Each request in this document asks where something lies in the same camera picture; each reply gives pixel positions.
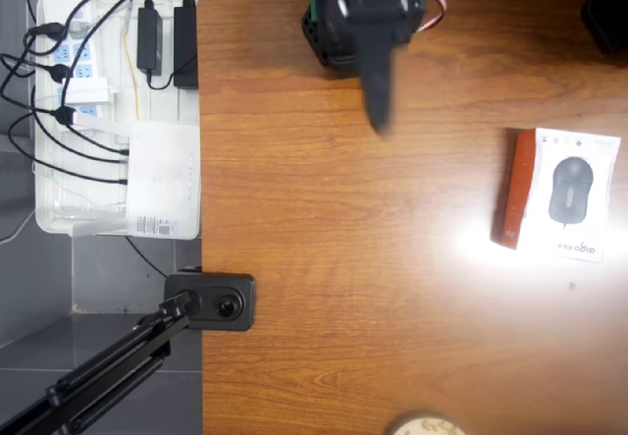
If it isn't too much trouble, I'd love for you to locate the slim black power adapter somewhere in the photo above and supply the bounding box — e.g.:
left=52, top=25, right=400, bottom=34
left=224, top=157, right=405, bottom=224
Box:
left=136, top=6, right=164, bottom=76

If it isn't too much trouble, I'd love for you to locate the red white servo cable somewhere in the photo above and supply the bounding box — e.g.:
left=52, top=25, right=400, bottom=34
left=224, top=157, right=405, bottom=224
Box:
left=419, top=0, right=446, bottom=34

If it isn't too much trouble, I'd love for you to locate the white charger plug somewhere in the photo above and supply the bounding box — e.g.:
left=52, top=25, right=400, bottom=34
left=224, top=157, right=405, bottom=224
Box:
left=65, top=76, right=112, bottom=106

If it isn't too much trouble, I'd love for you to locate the black leader arm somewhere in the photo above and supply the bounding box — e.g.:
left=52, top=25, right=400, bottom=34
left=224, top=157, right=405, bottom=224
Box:
left=580, top=0, right=628, bottom=58

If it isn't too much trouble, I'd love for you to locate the black power plug cable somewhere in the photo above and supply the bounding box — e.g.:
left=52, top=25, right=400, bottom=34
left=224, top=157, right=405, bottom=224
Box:
left=22, top=21, right=68, bottom=56
left=0, top=51, right=75, bottom=85

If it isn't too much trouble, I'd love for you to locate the white orange mouse box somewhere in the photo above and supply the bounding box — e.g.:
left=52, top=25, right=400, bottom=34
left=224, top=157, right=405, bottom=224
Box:
left=490, top=128, right=622, bottom=263

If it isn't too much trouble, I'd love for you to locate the wide black power adapter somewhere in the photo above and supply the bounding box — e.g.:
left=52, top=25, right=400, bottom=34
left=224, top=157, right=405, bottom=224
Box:
left=174, top=5, right=200, bottom=88

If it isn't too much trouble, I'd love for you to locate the black desk clamp base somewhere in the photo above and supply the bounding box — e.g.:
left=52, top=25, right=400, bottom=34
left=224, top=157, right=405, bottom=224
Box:
left=164, top=268, right=257, bottom=332

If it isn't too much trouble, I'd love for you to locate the black router cable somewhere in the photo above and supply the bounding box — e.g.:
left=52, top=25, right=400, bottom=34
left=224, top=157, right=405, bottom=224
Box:
left=7, top=110, right=131, bottom=185
left=29, top=81, right=131, bottom=164
left=51, top=104, right=131, bottom=155

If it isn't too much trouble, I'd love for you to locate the white cable tray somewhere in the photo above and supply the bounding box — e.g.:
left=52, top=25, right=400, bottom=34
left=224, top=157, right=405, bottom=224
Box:
left=34, top=0, right=213, bottom=241

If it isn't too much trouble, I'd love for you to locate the thin yellow cable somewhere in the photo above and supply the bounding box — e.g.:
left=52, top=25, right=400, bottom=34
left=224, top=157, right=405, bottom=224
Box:
left=122, top=27, right=142, bottom=121

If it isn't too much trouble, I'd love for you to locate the black floor cable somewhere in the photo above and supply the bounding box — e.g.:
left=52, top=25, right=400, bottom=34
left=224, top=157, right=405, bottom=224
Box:
left=125, top=236, right=168, bottom=279

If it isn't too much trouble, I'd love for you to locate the round wooden coaster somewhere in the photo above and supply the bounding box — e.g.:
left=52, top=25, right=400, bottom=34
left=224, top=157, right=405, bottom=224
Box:
left=387, top=410, right=467, bottom=435

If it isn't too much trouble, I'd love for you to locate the white power strip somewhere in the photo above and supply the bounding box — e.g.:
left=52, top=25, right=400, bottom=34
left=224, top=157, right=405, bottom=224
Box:
left=46, top=0, right=107, bottom=122

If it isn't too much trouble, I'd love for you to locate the white router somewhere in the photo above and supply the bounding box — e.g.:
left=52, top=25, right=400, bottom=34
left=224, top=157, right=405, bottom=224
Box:
left=72, top=110, right=202, bottom=240

